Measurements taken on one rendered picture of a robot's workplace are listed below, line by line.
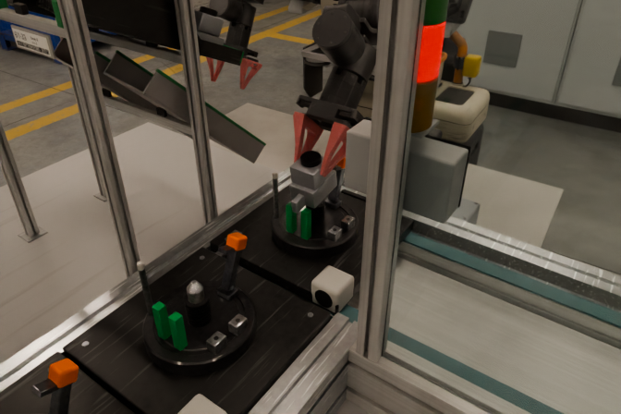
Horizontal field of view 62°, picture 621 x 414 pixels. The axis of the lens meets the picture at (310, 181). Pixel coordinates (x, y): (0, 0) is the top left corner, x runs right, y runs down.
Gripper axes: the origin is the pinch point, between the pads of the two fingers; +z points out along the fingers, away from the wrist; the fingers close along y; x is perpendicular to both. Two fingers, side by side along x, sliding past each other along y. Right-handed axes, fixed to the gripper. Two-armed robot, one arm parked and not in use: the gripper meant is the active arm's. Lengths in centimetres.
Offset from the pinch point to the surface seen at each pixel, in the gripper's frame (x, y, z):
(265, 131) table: 46, -45, -11
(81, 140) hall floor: 144, -245, 12
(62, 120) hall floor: 152, -283, 4
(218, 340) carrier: -12.9, 5.3, 24.7
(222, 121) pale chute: 2.4, -21.4, -2.6
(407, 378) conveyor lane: -1.4, 24.3, 20.4
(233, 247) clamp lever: -10.5, 0.3, 14.6
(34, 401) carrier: -22.2, -7.8, 38.1
